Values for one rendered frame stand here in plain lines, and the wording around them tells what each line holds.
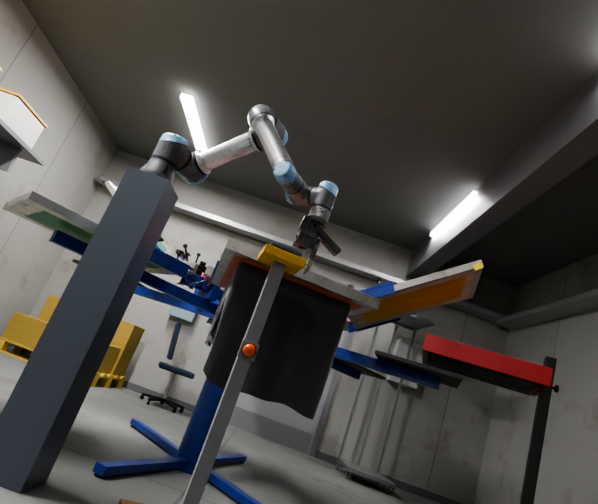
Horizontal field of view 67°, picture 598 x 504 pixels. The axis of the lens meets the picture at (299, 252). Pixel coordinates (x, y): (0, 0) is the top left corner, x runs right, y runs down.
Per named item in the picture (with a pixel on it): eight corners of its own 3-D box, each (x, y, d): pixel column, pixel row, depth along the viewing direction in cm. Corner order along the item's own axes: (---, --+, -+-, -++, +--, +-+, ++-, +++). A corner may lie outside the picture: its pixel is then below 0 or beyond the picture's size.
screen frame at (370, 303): (378, 309, 161) (381, 299, 162) (224, 247, 152) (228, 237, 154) (316, 324, 235) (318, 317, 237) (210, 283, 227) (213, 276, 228)
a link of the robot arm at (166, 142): (145, 153, 192) (158, 127, 196) (165, 171, 203) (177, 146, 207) (165, 155, 186) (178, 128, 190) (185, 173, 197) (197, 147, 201)
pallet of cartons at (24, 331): (29, 354, 543) (58, 298, 564) (123, 388, 538) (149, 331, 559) (-15, 348, 459) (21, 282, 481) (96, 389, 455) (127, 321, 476)
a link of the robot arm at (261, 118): (258, 86, 181) (299, 167, 155) (271, 105, 190) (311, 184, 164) (234, 102, 183) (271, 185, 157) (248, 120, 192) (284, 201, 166)
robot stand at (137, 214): (-32, 474, 147) (128, 165, 183) (0, 465, 165) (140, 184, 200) (19, 494, 147) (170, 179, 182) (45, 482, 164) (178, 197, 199)
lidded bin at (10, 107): (-8, 137, 380) (8, 113, 387) (33, 151, 378) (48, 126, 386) (-43, 105, 337) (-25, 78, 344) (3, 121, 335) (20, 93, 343)
